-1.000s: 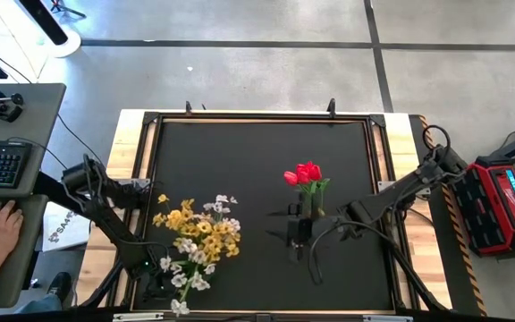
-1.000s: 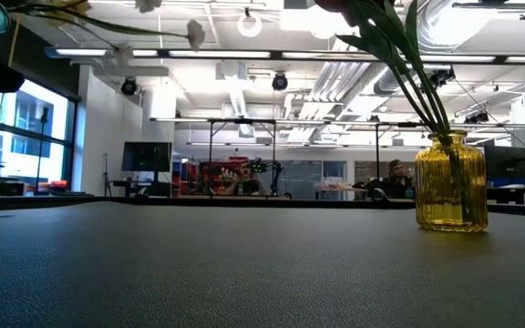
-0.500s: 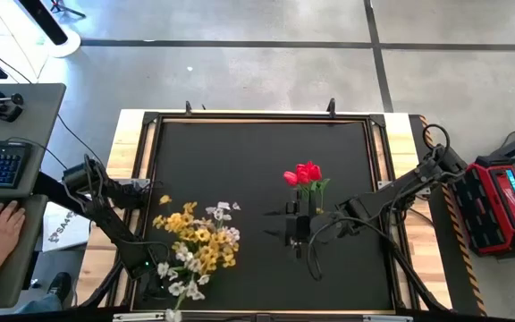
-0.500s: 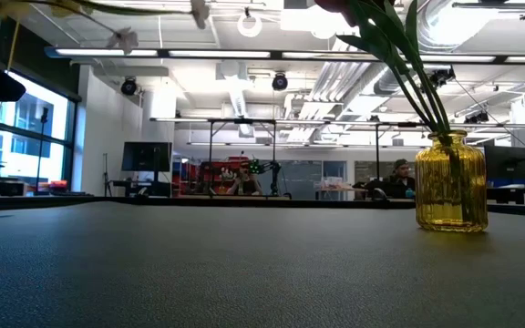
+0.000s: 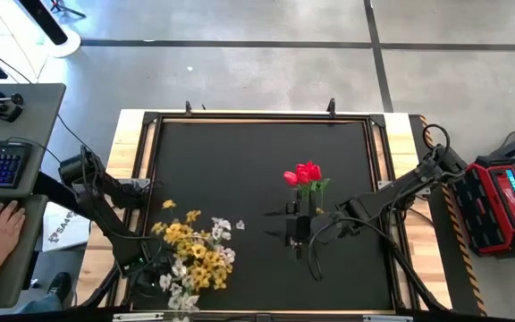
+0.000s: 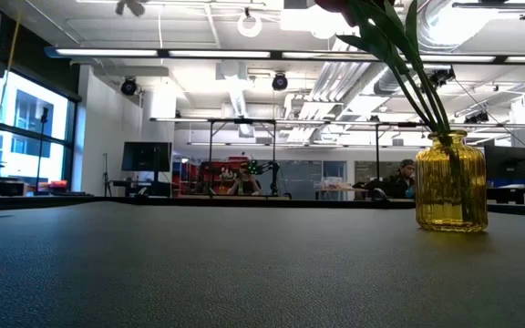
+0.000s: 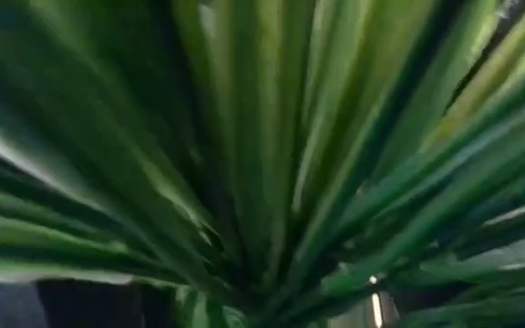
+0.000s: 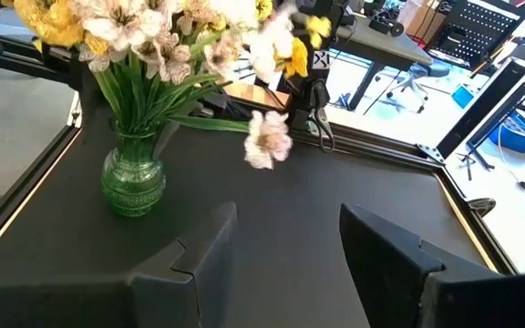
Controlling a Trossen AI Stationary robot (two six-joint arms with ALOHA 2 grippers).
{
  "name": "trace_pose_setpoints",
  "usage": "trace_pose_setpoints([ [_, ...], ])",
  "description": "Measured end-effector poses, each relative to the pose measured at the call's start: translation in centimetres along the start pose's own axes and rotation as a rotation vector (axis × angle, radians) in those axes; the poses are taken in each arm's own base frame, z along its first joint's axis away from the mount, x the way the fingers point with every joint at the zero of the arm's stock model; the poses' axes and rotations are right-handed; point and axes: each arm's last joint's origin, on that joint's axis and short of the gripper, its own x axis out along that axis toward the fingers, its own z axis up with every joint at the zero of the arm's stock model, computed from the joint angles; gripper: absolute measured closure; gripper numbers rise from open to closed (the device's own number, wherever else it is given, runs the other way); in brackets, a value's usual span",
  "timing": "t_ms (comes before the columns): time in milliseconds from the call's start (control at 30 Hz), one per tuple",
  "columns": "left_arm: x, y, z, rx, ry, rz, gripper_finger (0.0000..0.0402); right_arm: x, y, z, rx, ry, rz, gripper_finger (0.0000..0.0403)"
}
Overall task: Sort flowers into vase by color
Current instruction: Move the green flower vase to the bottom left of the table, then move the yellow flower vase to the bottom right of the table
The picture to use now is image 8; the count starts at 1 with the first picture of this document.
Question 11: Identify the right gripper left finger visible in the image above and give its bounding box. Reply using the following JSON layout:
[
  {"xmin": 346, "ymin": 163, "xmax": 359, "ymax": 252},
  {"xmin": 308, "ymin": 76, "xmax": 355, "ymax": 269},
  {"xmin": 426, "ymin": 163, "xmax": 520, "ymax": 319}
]
[{"xmin": 0, "ymin": 201, "xmax": 239, "ymax": 328}]

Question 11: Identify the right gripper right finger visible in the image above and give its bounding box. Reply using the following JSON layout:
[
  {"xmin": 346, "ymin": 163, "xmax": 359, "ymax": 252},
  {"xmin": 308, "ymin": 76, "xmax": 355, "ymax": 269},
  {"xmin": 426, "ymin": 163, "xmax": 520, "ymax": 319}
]
[{"xmin": 339, "ymin": 202, "xmax": 525, "ymax": 328}]

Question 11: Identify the white artificial flower bouquet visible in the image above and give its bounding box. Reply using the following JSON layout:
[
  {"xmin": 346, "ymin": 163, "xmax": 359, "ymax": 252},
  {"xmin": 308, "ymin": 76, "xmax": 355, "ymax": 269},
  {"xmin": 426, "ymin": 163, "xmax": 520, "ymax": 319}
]
[
  {"xmin": 166, "ymin": 0, "xmax": 296, "ymax": 170},
  {"xmin": 73, "ymin": 0, "xmax": 190, "ymax": 138}
]

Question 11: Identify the yellow artificial flower bouquet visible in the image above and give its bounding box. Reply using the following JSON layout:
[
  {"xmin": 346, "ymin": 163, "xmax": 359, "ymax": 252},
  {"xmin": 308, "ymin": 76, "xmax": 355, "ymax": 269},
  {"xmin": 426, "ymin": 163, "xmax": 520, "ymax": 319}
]
[
  {"xmin": 252, "ymin": 0, "xmax": 333, "ymax": 79},
  {"xmin": 0, "ymin": 0, "xmax": 113, "ymax": 138}
]

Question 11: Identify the green glass vase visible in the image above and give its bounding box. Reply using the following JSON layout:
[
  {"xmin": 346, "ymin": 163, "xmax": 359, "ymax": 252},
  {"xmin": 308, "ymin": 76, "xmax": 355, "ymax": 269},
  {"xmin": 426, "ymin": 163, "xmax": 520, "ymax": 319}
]
[{"xmin": 100, "ymin": 129, "xmax": 167, "ymax": 219}]

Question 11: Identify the black table mat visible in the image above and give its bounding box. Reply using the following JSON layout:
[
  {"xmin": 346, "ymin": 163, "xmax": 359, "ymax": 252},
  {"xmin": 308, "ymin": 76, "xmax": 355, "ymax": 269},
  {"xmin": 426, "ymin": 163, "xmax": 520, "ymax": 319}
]
[{"xmin": 0, "ymin": 107, "xmax": 489, "ymax": 328}]

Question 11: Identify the blue storage bin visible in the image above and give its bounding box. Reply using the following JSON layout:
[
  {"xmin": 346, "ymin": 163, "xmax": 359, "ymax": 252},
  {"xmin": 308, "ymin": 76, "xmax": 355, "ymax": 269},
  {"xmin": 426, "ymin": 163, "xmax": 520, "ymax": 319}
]
[
  {"xmin": 488, "ymin": 113, "xmax": 525, "ymax": 154},
  {"xmin": 451, "ymin": 84, "xmax": 476, "ymax": 109}
]

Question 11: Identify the grey office chair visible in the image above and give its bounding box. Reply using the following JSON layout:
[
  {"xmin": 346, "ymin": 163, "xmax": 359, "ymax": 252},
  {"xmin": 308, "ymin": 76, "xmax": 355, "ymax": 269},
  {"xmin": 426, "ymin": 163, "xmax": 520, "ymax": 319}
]
[{"xmin": 383, "ymin": 58, "xmax": 451, "ymax": 115}]

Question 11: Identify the grey desk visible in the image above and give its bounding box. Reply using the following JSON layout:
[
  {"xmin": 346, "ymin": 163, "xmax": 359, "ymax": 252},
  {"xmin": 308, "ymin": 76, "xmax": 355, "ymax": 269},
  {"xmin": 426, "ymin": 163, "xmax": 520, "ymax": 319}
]
[{"xmin": 333, "ymin": 13, "xmax": 435, "ymax": 113}]

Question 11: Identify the cardboard box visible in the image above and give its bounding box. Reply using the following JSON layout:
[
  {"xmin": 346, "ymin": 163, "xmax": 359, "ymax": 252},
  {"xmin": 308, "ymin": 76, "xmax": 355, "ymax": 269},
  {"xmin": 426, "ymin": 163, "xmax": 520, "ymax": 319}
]
[{"xmin": 396, "ymin": 0, "xmax": 446, "ymax": 45}]

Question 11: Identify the black pegboard panel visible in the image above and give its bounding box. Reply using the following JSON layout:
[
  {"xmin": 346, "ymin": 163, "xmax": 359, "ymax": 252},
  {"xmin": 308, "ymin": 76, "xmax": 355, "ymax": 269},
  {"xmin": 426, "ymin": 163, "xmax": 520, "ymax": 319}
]
[{"xmin": 430, "ymin": 0, "xmax": 525, "ymax": 69}]

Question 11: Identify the black clamp mount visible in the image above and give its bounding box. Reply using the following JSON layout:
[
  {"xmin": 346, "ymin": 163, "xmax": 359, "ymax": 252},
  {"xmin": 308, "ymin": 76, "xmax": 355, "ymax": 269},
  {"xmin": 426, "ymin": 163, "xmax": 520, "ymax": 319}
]
[{"xmin": 366, "ymin": 11, "xmax": 405, "ymax": 38}]

